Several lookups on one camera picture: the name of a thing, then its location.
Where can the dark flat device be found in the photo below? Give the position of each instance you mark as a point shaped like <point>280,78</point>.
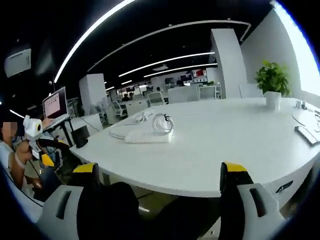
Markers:
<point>306,135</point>

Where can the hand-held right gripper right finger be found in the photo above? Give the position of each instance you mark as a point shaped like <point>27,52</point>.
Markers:
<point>240,205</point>

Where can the small white desk items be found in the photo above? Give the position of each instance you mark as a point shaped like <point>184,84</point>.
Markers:
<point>300,104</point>

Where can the white charger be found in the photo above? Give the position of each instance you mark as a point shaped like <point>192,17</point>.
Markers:
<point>168,133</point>

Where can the background office workstations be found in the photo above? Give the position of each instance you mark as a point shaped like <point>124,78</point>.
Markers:
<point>160,96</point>

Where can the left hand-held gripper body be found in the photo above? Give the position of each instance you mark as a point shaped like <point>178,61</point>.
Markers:
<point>32,128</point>

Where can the white plant pot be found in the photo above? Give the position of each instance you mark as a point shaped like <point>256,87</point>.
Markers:
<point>272,100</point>

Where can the ceiling air conditioner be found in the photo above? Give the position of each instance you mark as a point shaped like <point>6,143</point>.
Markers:
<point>17,62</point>

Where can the curved ceiling light strip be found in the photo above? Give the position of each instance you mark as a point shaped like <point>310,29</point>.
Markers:
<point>82,40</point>

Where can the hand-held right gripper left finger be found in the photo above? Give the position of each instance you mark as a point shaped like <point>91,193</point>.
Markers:
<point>75,212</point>

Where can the wide white pillar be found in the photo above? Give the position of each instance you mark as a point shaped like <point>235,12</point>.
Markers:
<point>228,65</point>

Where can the black laptop stand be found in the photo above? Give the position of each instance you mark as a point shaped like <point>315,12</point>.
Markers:
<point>66,130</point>

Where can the white desk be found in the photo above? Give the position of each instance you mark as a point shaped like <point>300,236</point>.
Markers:
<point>200,155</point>

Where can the white power strip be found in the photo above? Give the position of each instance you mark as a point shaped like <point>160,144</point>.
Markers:
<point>147,138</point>

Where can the open laptop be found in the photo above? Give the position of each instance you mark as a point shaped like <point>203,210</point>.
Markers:
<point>55,102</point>

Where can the black box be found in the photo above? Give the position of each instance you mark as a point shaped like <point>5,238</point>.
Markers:
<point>80,137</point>

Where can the green plant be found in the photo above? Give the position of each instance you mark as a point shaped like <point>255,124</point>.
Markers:
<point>272,76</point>

